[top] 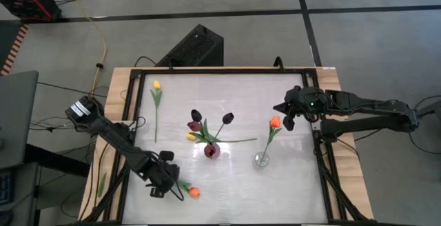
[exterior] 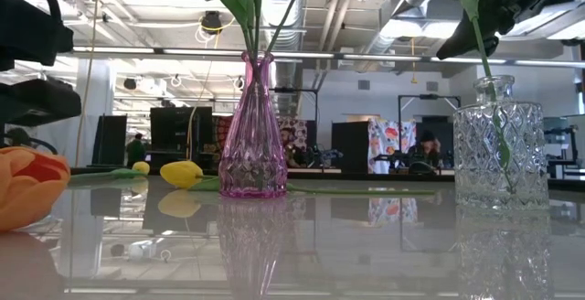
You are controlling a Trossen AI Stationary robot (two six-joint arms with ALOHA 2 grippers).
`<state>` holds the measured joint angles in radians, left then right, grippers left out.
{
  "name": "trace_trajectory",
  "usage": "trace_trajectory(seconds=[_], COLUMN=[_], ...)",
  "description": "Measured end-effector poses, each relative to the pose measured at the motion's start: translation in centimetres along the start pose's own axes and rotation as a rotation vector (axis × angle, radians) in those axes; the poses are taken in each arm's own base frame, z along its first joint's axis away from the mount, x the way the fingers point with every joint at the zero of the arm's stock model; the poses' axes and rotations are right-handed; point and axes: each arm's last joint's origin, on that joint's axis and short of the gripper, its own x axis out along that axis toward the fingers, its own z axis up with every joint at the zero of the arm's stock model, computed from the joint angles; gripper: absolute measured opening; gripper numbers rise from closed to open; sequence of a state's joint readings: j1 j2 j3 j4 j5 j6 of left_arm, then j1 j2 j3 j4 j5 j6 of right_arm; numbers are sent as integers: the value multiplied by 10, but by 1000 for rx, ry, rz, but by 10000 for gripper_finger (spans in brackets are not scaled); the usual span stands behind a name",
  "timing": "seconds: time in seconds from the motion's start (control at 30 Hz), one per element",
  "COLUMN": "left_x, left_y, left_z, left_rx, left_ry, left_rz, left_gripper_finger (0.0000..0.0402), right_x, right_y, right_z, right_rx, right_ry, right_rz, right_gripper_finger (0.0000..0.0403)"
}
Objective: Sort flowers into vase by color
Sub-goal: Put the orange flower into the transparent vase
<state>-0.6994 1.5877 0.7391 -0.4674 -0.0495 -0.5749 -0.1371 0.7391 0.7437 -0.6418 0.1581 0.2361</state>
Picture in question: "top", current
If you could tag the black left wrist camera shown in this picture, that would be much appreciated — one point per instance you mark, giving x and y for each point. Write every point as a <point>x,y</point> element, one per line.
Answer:
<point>166,155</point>

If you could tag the grey cabinet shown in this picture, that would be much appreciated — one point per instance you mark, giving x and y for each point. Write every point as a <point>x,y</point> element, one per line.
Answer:
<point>17,115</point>

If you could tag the black computer tower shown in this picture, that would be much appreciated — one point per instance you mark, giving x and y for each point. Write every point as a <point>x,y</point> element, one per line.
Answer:
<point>193,47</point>

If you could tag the orange black striped mat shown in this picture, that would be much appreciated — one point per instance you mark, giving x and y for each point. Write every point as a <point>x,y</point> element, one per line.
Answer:
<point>13,50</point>

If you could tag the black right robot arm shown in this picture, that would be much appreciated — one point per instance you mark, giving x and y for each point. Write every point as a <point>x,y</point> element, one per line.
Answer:
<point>361,126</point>

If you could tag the orange artificial tulip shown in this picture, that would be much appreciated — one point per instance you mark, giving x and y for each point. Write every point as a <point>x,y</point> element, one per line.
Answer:
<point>194,192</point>
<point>275,121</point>

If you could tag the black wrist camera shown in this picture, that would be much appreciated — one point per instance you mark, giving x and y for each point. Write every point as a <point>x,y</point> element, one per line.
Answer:
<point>315,98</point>
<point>166,155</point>

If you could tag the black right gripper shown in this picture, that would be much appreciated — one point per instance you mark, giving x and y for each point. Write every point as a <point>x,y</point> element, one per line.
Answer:
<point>294,102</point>

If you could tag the dark red artificial tulip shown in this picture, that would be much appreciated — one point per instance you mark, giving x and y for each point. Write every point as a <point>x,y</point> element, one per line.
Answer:
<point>194,126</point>

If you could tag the clear cut glass vase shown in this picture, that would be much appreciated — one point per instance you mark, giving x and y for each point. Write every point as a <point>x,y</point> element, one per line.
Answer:
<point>261,159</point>

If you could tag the yellow artificial tulip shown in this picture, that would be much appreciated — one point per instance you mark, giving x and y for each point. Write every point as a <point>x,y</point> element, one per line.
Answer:
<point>156,84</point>
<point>190,136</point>

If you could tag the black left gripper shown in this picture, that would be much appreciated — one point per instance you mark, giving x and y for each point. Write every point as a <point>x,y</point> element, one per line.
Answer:
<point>162,177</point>

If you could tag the black aluminium table frame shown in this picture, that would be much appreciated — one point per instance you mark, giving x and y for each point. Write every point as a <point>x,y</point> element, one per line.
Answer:
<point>224,71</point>

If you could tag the wooden table board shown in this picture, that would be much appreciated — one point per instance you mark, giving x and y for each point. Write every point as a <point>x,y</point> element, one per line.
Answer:
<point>119,84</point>

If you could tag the pink ribbed glass vase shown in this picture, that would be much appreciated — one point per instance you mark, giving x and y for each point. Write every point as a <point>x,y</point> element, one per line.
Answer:
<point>212,151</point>

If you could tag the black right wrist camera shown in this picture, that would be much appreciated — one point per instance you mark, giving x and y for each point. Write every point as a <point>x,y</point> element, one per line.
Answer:
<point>315,98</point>

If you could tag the dark purple artificial tulip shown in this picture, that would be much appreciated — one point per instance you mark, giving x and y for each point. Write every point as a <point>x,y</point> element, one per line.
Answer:
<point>196,115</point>
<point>228,118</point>

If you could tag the loose green leaf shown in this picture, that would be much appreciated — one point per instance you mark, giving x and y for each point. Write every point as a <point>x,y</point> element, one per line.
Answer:
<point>102,184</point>

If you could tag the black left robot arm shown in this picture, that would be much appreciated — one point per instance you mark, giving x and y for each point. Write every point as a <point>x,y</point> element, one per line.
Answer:
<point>113,136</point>

